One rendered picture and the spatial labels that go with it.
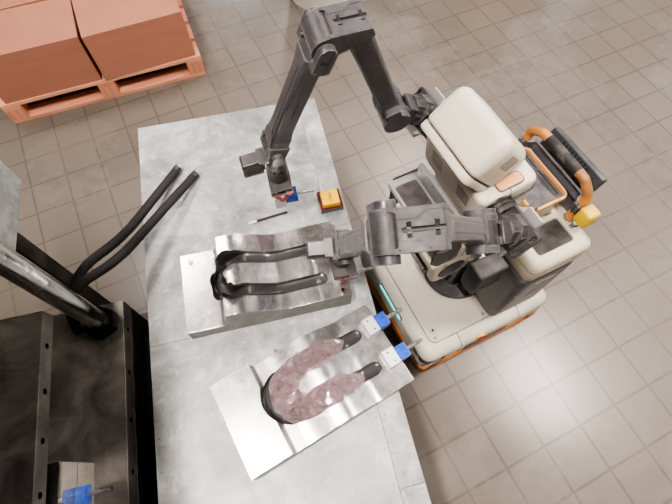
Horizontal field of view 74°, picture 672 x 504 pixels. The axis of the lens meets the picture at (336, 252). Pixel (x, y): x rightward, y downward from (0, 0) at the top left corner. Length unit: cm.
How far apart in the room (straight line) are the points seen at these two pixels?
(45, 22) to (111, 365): 223
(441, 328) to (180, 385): 110
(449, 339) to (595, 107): 199
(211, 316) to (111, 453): 45
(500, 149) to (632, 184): 212
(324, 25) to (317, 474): 109
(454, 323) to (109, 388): 133
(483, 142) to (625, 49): 291
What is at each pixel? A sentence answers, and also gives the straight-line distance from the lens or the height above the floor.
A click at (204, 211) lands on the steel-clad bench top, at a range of 165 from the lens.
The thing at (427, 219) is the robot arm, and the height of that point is 154.
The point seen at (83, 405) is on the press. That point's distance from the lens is 156.
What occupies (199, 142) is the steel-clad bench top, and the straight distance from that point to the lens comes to 183.
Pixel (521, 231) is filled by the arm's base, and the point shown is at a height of 123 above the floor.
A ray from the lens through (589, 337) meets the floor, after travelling 256.
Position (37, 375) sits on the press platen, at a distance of 134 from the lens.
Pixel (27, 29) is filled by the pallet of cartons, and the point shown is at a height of 45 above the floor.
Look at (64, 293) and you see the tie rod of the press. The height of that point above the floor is 107.
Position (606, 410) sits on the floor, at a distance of 250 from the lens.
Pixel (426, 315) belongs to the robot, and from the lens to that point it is 201.
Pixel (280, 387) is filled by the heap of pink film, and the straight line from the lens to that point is 128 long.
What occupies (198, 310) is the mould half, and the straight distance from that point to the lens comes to 142.
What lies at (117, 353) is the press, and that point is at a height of 79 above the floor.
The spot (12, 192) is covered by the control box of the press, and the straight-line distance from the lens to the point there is 154.
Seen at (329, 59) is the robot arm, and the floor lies 154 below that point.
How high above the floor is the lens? 215
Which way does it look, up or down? 64 degrees down
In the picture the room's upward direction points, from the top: straight up
